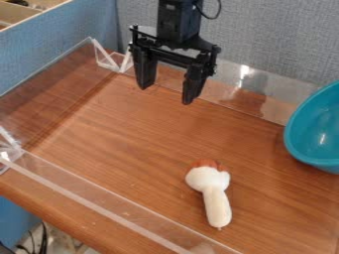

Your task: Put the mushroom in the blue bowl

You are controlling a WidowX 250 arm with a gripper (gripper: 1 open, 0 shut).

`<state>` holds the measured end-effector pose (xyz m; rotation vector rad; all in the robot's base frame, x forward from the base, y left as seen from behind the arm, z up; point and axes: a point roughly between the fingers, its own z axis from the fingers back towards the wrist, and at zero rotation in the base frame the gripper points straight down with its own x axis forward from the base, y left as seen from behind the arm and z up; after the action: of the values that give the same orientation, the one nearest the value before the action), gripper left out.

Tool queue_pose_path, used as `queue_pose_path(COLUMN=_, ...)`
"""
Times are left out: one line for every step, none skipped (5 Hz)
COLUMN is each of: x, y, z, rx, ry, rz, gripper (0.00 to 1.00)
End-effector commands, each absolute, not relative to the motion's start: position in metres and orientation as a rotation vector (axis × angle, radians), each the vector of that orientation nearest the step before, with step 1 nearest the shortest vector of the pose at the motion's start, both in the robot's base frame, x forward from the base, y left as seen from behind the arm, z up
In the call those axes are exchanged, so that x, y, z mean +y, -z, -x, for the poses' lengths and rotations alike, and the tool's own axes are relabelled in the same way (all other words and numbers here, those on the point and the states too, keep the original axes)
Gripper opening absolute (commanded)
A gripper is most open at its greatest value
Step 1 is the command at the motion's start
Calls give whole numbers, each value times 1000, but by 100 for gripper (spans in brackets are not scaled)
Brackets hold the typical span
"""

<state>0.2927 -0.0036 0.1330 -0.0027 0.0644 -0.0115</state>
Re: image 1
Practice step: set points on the wooden shelf unit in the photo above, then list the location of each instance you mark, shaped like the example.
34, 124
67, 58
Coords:
16, 11

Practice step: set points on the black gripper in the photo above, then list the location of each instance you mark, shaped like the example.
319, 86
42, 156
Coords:
194, 54

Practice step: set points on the clear acrylic wall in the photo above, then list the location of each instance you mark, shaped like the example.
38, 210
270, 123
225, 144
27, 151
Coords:
87, 41
257, 92
147, 223

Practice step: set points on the clear acrylic corner bracket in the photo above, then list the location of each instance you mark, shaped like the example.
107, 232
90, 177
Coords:
114, 61

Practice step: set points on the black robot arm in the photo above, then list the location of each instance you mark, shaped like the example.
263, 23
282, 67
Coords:
179, 20

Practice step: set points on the clear acrylic front wall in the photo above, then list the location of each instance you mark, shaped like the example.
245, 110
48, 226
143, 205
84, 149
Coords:
147, 223

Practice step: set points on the clear acrylic back wall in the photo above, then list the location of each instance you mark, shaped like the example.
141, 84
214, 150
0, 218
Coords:
257, 92

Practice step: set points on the clear acrylic left wall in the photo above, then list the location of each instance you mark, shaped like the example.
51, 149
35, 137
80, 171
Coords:
87, 41

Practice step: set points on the blue plastic bowl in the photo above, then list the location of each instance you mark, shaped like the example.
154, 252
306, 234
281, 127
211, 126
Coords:
311, 131

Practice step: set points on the white plush mushroom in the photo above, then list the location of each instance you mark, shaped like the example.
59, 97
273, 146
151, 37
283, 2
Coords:
210, 181

